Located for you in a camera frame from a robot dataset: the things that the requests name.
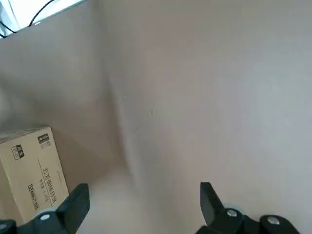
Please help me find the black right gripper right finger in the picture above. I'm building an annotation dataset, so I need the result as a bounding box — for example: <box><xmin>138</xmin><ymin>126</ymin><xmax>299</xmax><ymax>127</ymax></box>
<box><xmin>196</xmin><ymin>181</ymin><xmax>302</xmax><ymax>234</ymax></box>

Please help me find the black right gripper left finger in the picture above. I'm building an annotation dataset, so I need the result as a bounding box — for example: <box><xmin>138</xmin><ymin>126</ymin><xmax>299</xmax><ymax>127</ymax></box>
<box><xmin>0</xmin><ymin>183</ymin><xmax>90</xmax><ymax>234</ymax></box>

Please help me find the brown cardboard box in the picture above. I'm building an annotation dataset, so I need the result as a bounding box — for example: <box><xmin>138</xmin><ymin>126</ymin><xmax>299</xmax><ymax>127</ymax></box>
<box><xmin>0</xmin><ymin>126</ymin><xmax>70</xmax><ymax>224</ymax></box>

